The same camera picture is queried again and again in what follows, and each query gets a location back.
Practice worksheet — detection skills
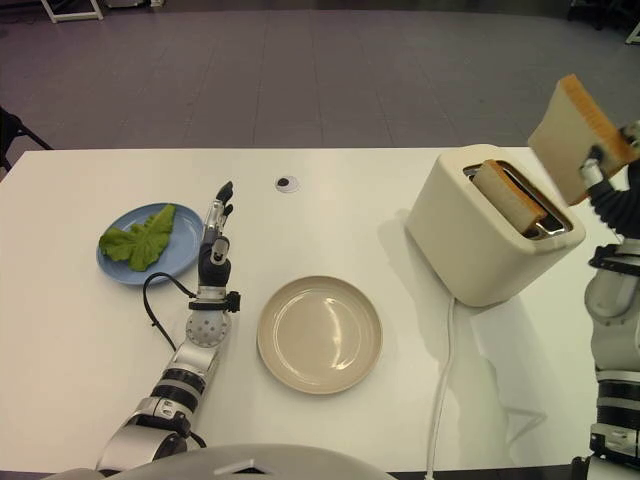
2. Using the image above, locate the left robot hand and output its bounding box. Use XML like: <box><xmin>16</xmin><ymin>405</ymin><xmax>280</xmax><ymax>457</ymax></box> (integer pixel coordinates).
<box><xmin>197</xmin><ymin>181</ymin><xmax>236</xmax><ymax>293</ymax></box>

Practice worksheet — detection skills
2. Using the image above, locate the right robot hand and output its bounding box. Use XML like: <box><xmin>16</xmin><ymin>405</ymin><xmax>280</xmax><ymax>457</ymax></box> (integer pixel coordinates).
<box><xmin>578</xmin><ymin>121</ymin><xmax>640</xmax><ymax>247</ymax></box>

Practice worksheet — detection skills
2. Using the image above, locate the bread slice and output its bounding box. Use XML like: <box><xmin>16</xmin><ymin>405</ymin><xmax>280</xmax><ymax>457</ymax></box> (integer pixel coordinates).
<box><xmin>527</xmin><ymin>74</ymin><xmax>640</xmax><ymax>207</ymax></box>
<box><xmin>472</xmin><ymin>158</ymin><xmax>549</xmax><ymax>235</ymax></box>

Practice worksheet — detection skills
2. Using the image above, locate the blue plate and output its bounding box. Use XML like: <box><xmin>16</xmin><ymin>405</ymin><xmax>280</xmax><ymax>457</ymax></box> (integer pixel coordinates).
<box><xmin>95</xmin><ymin>202</ymin><xmax>206</xmax><ymax>287</ymax></box>

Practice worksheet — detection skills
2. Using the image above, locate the green lettuce leaf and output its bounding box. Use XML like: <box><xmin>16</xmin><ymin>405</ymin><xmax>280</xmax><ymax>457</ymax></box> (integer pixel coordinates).
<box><xmin>98</xmin><ymin>203</ymin><xmax>178</xmax><ymax>272</ymax></box>

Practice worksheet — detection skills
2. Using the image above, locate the beige plate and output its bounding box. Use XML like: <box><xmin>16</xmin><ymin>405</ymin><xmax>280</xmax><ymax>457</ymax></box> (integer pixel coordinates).
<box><xmin>256</xmin><ymin>275</ymin><xmax>384</xmax><ymax>399</ymax></box>

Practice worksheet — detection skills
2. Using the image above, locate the cream toaster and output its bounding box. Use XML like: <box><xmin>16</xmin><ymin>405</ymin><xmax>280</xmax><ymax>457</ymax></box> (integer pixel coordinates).
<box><xmin>404</xmin><ymin>142</ymin><xmax>587</xmax><ymax>308</ymax></box>

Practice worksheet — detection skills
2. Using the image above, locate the robot body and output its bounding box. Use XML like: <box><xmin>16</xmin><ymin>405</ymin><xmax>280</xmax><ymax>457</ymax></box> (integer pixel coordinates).
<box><xmin>102</xmin><ymin>442</ymin><xmax>389</xmax><ymax>480</ymax></box>

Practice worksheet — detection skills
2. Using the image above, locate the black chair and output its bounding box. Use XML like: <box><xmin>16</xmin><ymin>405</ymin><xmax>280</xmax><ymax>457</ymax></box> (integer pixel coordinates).
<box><xmin>0</xmin><ymin>106</ymin><xmax>54</xmax><ymax>175</ymax></box>

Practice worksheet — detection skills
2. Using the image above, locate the black cable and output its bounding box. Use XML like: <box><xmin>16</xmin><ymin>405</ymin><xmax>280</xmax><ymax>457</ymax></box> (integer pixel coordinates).
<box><xmin>142</xmin><ymin>271</ymin><xmax>197</xmax><ymax>351</ymax></box>

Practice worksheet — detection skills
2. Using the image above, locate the white cord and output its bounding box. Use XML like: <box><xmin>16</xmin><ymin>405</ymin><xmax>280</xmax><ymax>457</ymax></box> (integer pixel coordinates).
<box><xmin>423</xmin><ymin>295</ymin><xmax>546</xmax><ymax>472</ymax></box>

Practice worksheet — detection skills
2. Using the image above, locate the white table frame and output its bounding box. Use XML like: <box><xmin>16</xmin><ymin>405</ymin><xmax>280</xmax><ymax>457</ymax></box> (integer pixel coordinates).
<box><xmin>38</xmin><ymin>0</ymin><xmax>106</xmax><ymax>24</ymax></box>

